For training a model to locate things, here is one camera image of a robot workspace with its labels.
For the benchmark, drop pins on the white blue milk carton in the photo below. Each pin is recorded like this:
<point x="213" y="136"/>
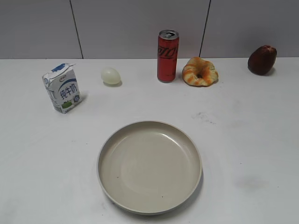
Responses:
<point x="62" y="87"/>

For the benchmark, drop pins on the beige round plate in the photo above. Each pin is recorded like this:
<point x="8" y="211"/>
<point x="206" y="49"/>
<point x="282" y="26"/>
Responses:
<point x="149" y="168"/>

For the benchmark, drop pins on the red cola can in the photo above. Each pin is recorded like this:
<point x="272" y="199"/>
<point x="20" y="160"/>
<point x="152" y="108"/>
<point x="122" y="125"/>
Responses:
<point x="167" y="54"/>

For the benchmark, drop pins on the white egg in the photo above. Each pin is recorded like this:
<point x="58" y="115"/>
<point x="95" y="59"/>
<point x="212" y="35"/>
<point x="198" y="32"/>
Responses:
<point x="110" y="76"/>

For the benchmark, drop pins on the dark red fruit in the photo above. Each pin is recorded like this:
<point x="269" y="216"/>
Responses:
<point x="262" y="60"/>

